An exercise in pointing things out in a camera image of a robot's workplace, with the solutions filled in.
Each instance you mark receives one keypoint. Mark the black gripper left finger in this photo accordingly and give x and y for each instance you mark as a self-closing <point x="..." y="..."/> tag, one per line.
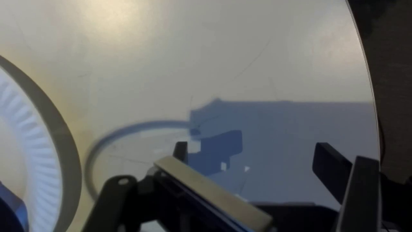
<point x="125" y="203"/>

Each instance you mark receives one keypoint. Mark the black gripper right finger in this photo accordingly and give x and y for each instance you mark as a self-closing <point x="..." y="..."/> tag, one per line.
<point x="354" y="184"/>

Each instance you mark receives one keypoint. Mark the white paper plate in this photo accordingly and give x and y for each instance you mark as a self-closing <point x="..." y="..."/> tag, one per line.
<point x="31" y="175"/>

